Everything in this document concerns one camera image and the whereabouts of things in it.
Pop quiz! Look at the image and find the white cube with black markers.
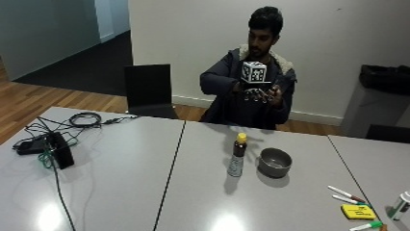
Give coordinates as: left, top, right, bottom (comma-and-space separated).
239, 61, 268, 85

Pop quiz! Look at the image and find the person in dark jacket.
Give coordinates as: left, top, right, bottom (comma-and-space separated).
198, 6, 298, 131

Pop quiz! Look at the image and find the brown bottle with yellow cap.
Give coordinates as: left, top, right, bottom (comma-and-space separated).
226, 132, 250, 178

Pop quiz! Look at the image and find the grey metal bowl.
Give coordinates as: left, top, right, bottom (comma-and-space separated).
255, 146, 294, 179

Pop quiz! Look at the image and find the grey bin with black bag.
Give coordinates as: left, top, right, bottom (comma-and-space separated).
339, 64, 410, 140

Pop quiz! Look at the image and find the black chair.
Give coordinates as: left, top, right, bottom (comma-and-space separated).
122, 64, 180, 120
364, 123, 410, 144

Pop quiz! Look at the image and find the black chair back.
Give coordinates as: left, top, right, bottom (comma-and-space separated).
364, 123, 410, 144

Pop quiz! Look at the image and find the white marker with red cap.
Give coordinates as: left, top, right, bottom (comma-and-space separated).
326, 184, 368, 204

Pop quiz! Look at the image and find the white marker with green cap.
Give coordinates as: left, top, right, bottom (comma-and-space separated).
329, 193, 372, 208
348, 219, 384, 231

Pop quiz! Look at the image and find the yellow sponge pad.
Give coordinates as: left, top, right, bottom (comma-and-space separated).
339, 203, 377, 221

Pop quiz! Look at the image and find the white bottle with green label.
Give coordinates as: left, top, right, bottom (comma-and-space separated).
389, 190, 410, 222

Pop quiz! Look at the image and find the black upright box device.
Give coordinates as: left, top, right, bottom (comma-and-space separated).
45, 131, 77, 170

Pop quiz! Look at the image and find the black flat device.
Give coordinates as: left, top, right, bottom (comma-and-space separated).
14, 137, 49, 156

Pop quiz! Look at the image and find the coiled black cable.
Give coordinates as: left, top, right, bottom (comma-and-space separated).
66, 112, 140, 130

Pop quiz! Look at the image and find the green cable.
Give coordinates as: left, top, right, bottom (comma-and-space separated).
35, 149, 57, 169

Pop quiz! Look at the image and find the long black cable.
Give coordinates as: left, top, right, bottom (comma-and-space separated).
49, 159, 79, 231

